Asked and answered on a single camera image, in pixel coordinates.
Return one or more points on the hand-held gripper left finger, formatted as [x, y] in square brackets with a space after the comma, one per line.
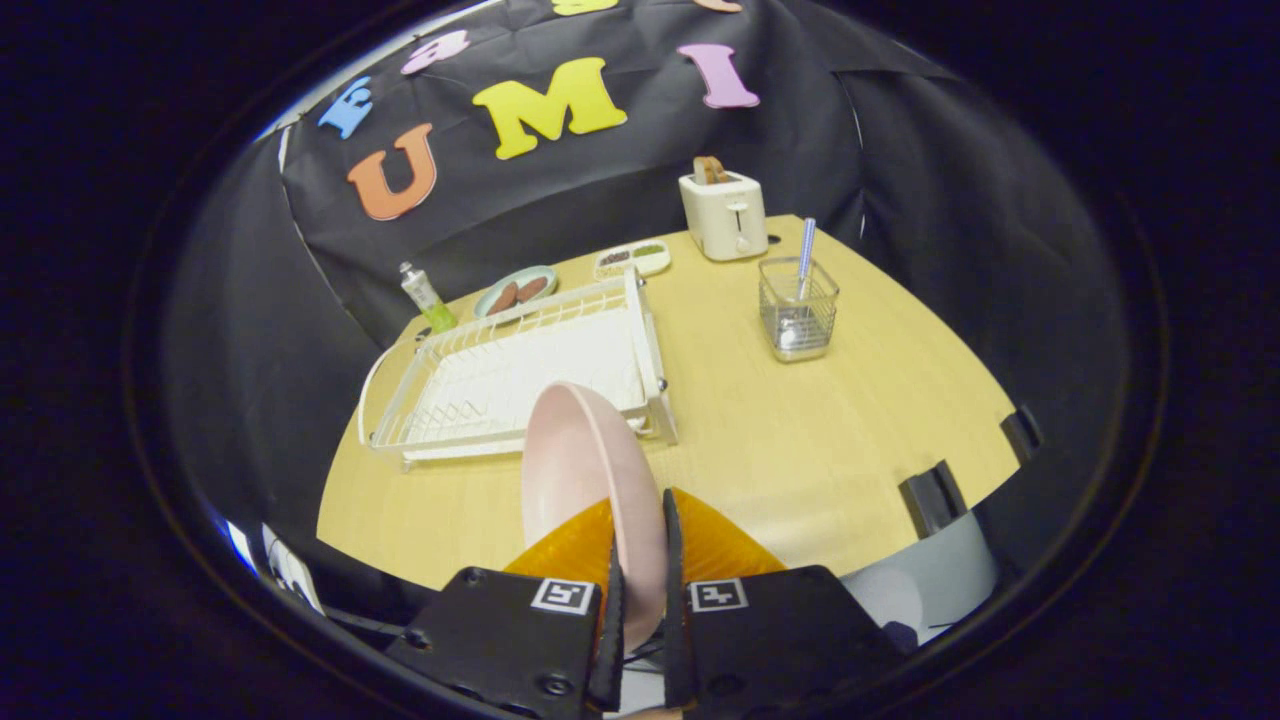
[500, 640]

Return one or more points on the white divided condiment dish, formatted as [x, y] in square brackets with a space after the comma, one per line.
[632, 259]

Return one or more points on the light blue small plate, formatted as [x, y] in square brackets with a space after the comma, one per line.
[545, 275]

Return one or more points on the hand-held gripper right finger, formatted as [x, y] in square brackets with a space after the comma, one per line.
[780, 640]

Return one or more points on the pink plate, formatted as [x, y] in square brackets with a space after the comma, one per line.
[580, 470]

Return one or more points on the cream toaster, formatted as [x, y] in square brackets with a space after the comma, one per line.
[725, 215]

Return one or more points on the black backdrop cloth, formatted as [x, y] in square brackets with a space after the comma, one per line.
[600, 190]

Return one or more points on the black table bracket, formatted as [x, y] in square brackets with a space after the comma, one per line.
[1022, 435]
[932, 498]

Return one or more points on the green tube with white cap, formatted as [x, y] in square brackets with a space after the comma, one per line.
[430, 305]

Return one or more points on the brown sausage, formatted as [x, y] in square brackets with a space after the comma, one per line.
[501, 298]
[531, 289]

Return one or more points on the brown bread slice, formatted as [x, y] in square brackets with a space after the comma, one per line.
[710, 169]

